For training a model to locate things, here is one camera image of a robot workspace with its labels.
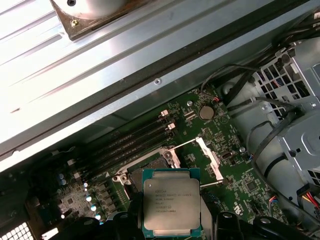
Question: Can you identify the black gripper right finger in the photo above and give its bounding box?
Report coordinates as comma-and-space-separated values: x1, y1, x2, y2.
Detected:
200, 191, 310, 240

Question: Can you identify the CPU socket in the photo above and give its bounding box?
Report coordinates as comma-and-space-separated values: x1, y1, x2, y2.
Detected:
112, 144, 182, 201

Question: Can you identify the silver CPU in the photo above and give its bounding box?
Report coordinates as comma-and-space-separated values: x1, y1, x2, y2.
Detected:
141, 167, 202, 238

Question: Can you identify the silver metal drive cage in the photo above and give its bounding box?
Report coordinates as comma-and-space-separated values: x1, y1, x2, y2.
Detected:
217, 37, 320, 240

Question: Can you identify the black open PC case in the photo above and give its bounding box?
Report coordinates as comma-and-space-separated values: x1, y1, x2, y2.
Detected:
0, 0, 320, 240

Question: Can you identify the black connector with coloured wires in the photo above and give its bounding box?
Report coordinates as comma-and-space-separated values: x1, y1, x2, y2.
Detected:
296, 183, 320, 218

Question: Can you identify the green motherboard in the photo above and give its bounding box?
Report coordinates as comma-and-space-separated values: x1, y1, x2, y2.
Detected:
24, 87, 296, 240

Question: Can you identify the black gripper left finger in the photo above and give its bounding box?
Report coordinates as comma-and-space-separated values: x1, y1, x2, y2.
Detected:
41, 197, 144, 240

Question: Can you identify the silver coin cell battery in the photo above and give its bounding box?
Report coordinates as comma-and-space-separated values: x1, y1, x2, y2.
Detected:
198, 104, 215, 120

